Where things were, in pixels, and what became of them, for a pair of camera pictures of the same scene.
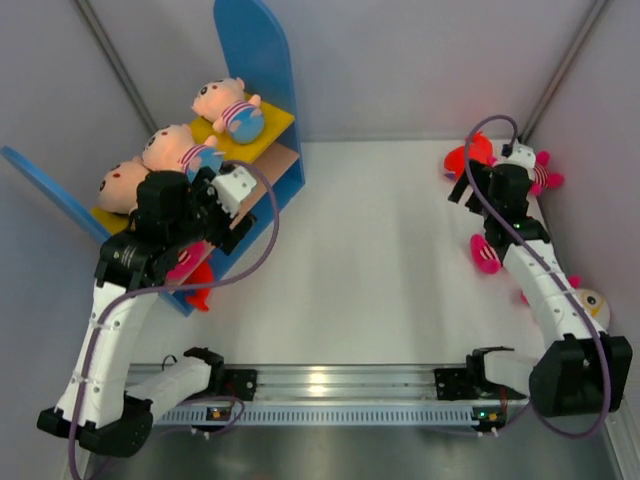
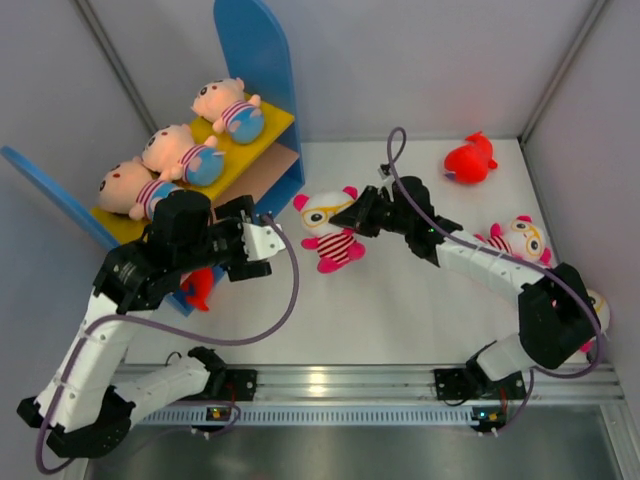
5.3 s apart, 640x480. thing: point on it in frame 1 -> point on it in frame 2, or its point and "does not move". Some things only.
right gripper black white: x=481 y=174 -> x=358 y=216
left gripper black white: x=203 y=190 -> x=237 y=217
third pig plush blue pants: x=119 y=187 does not move
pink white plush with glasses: x=543 y=177 -> x=336 y=247
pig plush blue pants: x=223 y=102 does not move
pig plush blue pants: x=174 y=147 does not move
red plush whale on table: x=479 y=149 does not move
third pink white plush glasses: x=594 y=302 does not move
